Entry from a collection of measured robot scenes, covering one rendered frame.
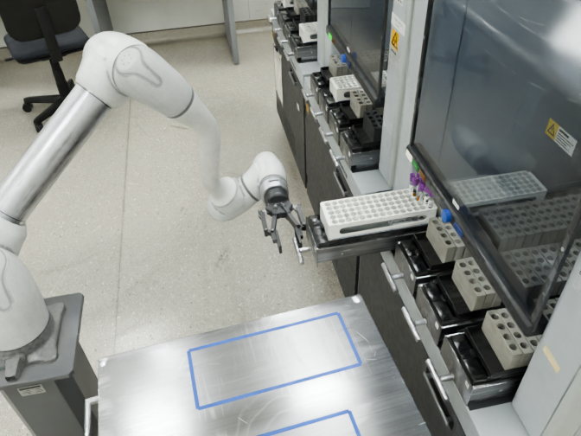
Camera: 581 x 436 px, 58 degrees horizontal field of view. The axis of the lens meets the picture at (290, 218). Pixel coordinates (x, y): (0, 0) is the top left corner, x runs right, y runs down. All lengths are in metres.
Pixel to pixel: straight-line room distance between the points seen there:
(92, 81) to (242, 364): 0.77
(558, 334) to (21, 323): 1.11
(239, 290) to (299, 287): 0.27
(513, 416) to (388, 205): 0.58
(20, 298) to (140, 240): 1.45
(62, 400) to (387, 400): 0.86
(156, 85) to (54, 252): 1.66
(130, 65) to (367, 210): 0.68
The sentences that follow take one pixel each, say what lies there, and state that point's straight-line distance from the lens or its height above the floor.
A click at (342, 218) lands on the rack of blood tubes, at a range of 1.37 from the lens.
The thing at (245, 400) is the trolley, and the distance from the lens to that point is 1.10.
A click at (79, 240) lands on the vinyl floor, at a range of 2.83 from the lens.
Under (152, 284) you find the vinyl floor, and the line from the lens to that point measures 2.48.
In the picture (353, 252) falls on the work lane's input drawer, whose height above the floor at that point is 0.78.
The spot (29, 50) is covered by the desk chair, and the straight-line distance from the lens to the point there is 3.61.
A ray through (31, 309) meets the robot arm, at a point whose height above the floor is 0.84.
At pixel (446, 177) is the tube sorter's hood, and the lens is 1.25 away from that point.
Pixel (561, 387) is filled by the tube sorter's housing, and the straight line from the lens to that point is 1.06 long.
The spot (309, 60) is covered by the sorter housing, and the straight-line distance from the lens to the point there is 2.49.
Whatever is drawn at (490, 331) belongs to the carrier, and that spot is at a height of 0.85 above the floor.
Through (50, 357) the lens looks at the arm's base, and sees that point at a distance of 1.42.
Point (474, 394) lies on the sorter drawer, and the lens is 1.19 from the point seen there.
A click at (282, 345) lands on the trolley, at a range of 1.16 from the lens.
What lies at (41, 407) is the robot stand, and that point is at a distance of 1.59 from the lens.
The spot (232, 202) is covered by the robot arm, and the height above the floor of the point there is 0.71.
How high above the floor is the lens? 1.77
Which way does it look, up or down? 41 degrees down
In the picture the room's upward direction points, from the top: 3 degrees counter-clockwise
